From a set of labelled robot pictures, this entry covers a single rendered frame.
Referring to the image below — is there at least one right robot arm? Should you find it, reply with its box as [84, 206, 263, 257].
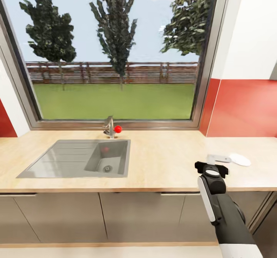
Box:
[195, 154, 263, 258]

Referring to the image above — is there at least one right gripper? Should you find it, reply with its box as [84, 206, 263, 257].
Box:
[195, 161, 229, 178]

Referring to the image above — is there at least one saucer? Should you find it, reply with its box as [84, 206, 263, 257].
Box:
[229, 153, 250, 166]

